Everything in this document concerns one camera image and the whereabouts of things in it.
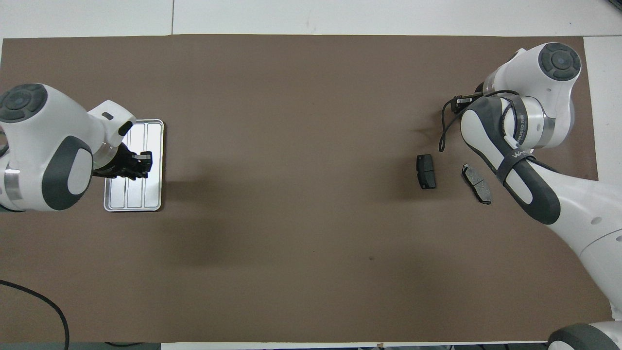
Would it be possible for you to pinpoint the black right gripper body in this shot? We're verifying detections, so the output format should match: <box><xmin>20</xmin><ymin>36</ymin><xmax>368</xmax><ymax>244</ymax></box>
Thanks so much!
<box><xmin>451</xmin><ymin>94</ymin><xmax>485</xmax><ymax>113</ymax></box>

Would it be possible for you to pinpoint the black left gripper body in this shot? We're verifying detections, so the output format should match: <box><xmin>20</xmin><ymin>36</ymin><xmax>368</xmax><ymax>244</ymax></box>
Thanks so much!
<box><xmin>92</xmin><ymin>145</ymin><xmax>140</xmax><ymax>180</ymax></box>

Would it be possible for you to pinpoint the silver metal tray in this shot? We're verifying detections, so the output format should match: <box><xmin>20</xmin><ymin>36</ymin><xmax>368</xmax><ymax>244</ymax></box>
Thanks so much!
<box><xmin>104</xmin><ymin>119</ymin><xmax>165</xmax><ymax>212</ymax></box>

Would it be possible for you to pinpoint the small grey brake pad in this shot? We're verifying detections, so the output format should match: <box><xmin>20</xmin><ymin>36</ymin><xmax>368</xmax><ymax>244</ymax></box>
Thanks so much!
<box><xmin>416</xmin><ymin>154</ymin><xmax>437</xmax><ymax>190</ymax></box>

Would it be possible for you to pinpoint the large grey brake pad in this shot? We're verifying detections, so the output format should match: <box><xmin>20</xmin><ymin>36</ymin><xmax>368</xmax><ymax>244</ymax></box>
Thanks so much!
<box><xmin>461</xmin><ymin>164</ymin><xmax>493</xmax><ymax>205</ymax></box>

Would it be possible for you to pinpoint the brown table mat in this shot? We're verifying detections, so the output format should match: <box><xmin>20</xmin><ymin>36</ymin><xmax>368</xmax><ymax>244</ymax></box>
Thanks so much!
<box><xmin>0</xmin><ymin>34</ymin><xmax>599</xmax><ymax>344</ymax></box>

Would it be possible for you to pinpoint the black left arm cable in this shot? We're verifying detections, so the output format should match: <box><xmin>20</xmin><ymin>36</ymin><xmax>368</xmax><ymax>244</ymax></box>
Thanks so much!
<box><xmin>0</xmin><ymin>280</ymin><xmax>70</xmax><ymax>350</ymax></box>

